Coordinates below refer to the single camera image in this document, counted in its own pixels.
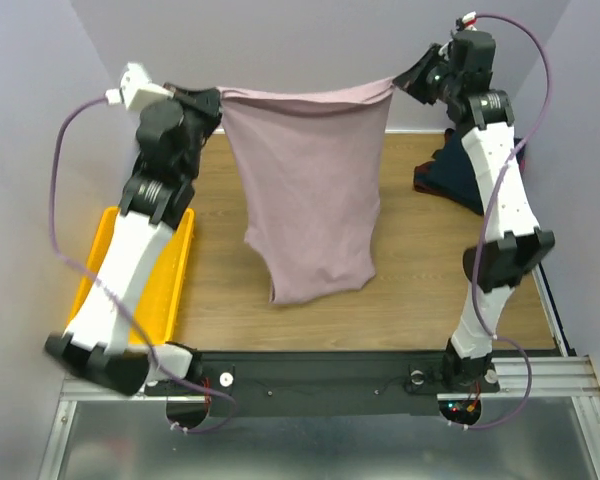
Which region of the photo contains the yellow plastic bin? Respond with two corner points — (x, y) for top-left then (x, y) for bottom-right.
(65, 207), (195, 353)

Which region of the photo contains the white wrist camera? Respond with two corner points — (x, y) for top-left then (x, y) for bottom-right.
(105, 62), (173, 112)
(455, 11), (478, 31)

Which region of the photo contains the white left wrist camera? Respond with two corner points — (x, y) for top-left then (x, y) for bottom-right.
(105, 62), (173, 112)

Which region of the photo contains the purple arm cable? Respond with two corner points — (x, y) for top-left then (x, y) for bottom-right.
(47, 97), (239, 435)
(449, 13), (554, 431)

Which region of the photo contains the folded navy tank top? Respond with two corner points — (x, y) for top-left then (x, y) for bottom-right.
(422, 128), (529, 216)

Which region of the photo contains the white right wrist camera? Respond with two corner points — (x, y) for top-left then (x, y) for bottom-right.
(455, 11), (478, 31)

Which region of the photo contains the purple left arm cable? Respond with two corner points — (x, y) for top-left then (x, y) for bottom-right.
(47, 97), (239, 435)

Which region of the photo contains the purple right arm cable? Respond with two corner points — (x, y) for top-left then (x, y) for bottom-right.
(449, 13), (554, 431)

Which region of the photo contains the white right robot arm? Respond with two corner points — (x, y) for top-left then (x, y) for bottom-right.
(393, 28), (555, 390)

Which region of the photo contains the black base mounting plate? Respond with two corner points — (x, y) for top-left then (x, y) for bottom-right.
(144, 349), (501, 419)

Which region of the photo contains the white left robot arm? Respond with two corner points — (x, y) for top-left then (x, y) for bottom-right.
(44, 84), (222, 396)

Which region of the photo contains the pink ribbed tank top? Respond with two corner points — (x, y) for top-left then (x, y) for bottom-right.
(220, 78), (394, 305)

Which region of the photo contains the aluminium frame rail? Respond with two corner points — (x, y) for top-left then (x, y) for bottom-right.
(494, 357), (600, 398)

